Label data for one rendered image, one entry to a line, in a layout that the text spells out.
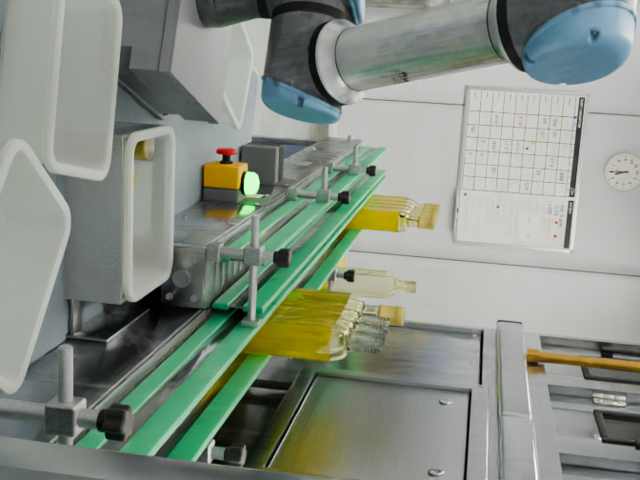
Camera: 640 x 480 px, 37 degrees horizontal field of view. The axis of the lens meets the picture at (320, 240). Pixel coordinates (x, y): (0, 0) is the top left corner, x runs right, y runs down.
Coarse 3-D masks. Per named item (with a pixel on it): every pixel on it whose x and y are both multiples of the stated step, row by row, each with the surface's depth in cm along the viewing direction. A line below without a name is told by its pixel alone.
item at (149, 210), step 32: (160, 128) 129; (128, 160) 119; (160, 160) 135; (128, 192) 120; (160, 192) 136; (128, 224) 121; (160, 224) 137; (128, 256) 122; (160, 256) 138; (128, 288) 123
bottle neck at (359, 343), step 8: (352, 336) 149; (360, 336) 149; (368, 336) 149; (376, 336) 149; (352, 344) 149; (360, 344) 149; (368, 344) 149; (376, 344) 148; (368, 352) 149; (376, 352) 149
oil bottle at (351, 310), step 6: (288, 300) 163; (294, 300) 163; (300, 300) 164; (306, 300) 164; (312, 300) 164; (318, 300) 164; (288, 306) 161; (294, 306) 160; (300, 306) 160; (306, 306) 160; (312, 306) 160; (318, 306) 160; (324, 306) 161; (330, 306) 161; (336, 306) 161; (342, 306) 161; (348, 306) 162; (354, 306) 163; (348, 312) 159; (354, 312) 160; (354, 318) 159; (360, 318) 160
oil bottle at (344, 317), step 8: (280, 312) 156; (288, 312) 156; (296, 312) 156; (304, 312) 156; (312, 312) 157; (320, 312) 157; (328, 312) 157; (336, 312) 157; (344, 312) 158; (344, 320) 154; (352, 320) 156; (352, 328) 154
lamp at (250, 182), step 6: (246, 174) 181; (252, 174) 181; (246, 180) 180; (252, 180) 180; (258, 180) 182; (240, 186) 181; (246, 186) 181; (252, 186) 181; (258, 186) 183; (246, 192) 182; (252, 192) 182
